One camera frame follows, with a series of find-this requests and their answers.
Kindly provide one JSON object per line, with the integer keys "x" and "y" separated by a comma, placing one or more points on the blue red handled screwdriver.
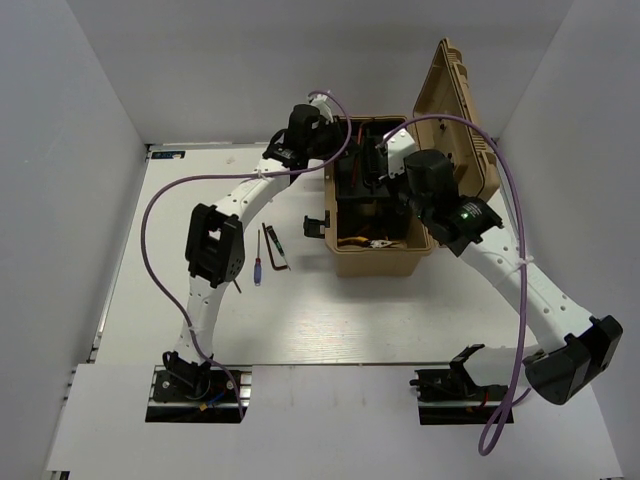
{"x": 257, "y": 268}

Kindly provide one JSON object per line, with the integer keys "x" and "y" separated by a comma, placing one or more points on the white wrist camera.
{"x": 321, "y": 101}
{"x": 398, "y": 146}

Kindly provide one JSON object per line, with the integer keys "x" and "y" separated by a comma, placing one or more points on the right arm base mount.
{"x": 446, "y": 399}

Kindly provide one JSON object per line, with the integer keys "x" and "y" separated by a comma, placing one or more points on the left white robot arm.
{"x": 215, "y": 250}

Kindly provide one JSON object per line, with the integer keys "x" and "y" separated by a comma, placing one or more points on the green black precision screwdriver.
{"x": 274, "y": 238}

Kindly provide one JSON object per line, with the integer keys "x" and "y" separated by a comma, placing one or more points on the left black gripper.
{"x": 338, "y": 130}

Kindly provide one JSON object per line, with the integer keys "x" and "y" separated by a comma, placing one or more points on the black toolbox inner tray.
{"x": 371, "y": 182}

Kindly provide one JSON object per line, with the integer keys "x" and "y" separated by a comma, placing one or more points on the tan plastic toolbox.
{"x": 445, "y": 97}

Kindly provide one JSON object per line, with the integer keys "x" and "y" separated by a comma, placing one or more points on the blue label sticker left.
{"x": 171, "y": 154}

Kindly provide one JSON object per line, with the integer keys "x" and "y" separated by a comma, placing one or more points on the brown L-shaped hex key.
{"x": 277, "y": 262}

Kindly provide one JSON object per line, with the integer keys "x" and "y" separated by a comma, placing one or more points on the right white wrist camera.
{"x": 398, "y": 146}

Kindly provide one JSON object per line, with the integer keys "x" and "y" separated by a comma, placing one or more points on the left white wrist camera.
{"x": 321, "y": 101}

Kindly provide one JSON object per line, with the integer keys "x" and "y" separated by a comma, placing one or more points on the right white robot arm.
{"x": 574, "y": 346}

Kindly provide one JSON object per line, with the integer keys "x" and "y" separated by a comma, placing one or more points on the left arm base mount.
{"x": 212, "y": 402}

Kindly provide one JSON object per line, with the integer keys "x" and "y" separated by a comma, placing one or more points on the yellow black needle-nose pliers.
{"x": 384, "y": 243}

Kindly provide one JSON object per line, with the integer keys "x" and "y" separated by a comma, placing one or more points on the brown long hex key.
{"x": 359, "y": 140}

